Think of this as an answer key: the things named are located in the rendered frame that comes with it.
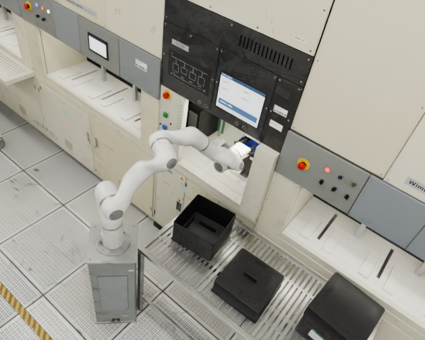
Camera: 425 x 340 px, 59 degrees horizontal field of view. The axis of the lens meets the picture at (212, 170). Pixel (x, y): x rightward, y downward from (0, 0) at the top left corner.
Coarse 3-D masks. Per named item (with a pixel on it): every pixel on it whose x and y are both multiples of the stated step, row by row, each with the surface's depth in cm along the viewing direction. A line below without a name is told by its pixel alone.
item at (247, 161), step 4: (244, 136) 252; (248, 136) 249; (240, 140) 249; (248, 140) 258; (256, 140) 245; (244, 144) 255; (248, 156) 245; (252, 156) 243; (244, 160) 250; (248, 160) 247; (252, 160) 245; (244, 164) 252; (248, 164) 249; (244, 168) 254; (248, 168) 252; (248, 172) 254
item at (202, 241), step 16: (192, 208) 238; (208, 208) 237; (224, 208) 229; (176, 224) 216; (192, 224) 238; (208, 224) 239; (224, 224) 238; (176, 240) 225; (192, 240) 217; (208, 240) 230; (224, 240) 230; (208, 256) 217
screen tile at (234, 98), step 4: (224, 80) 200; (228, 80) 198; (224, 84) 201; (228, 84) 199; (232, 84) 198; (228, 88) 201; (232, 88) 199; (240, 88) 196; (220, 92) 206; (224, 92) 204; (228, 92) 202; (236, 92) 199; (224, 96) 205; (228, 96) 203; (232, 96) 202; (236, 96) 200; (232, 100) 203; (236, 100) 201; (236, 104) 202
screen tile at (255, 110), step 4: (244, 92) 195; (248, 92) 194; (244, 96) 196; (248, 96) 195; (252, 96) 193; (256, 96) 192; (240, 100) 199; (252, 100) 194; (260, 100) 191; (240, 104) 201; (244, 104) 199; (248, 104) 197; (256, 104) 194; (260, 104) 192; (244, 108) 200; (248, 108) 198; (252, 108) 197; (256, 108) 195; (252, 112) 198; (256, 112) 196
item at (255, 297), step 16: (240, 256) 214; (224, 272) 205; (240, 272) 206; (256, 272) 208; (272, 272) 209; (224, 288) 198; (240, 288) 199; (256, 288) 200; (272, 288) 202; (240, 304) 196; (256, 304) 194; (256, 320) 197
